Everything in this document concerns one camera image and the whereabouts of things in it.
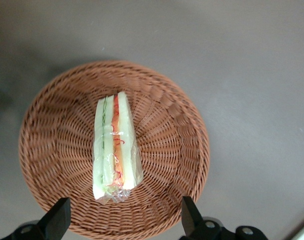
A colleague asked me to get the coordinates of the brown round wicker basket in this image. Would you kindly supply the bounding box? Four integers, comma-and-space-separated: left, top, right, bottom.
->
17, 59, 211, 240

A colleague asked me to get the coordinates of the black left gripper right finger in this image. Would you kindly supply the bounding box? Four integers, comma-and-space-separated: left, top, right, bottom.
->
179, 196, 267, 240

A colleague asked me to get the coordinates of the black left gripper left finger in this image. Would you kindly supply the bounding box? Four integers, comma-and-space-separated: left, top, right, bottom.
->
0, 197, 71, 240

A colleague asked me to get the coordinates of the plastic-wrapped triangle sandwich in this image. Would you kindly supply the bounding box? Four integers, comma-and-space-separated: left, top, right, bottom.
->
91, 91, 144, 204

